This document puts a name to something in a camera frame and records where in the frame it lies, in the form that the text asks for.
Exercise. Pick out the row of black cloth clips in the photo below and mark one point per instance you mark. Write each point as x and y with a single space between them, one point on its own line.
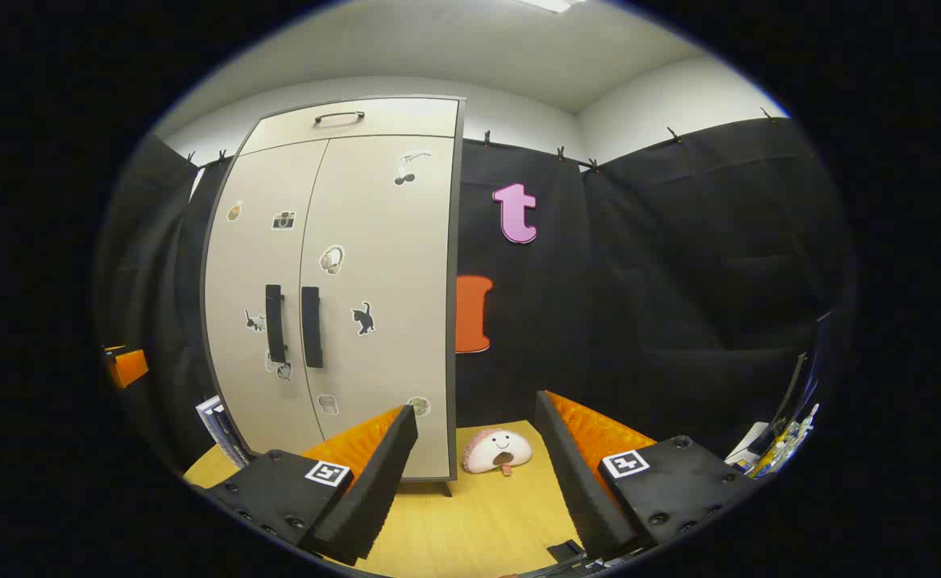
486 138

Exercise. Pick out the beige double-door shoe cabinet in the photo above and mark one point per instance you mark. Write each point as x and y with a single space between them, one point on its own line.
406 119

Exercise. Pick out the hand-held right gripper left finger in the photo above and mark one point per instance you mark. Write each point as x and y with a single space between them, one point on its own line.
374 490

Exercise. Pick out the white paper box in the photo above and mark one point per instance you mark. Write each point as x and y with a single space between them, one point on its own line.
747 443

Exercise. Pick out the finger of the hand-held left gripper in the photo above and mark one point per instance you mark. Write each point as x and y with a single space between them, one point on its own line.
129 368

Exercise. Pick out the pink white plush toy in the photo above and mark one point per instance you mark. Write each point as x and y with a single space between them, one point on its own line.
494 451

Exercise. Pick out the yellow and white clutter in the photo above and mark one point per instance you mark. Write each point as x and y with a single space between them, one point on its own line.
788 441

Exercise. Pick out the blue white books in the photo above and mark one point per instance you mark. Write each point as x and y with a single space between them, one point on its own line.
217 425

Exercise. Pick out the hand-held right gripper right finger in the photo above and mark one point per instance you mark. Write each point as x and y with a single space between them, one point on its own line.
575 482

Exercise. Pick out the ceiling light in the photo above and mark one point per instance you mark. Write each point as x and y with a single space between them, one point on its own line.
552 4

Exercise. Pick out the beige cabinet door headphone sticker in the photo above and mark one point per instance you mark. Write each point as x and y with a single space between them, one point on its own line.
390 241

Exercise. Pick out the beige cabinet door camera sticker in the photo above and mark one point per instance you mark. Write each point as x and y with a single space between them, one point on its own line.
254 265

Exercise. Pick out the black backdrop cloth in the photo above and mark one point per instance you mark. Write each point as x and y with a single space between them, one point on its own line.
663 281

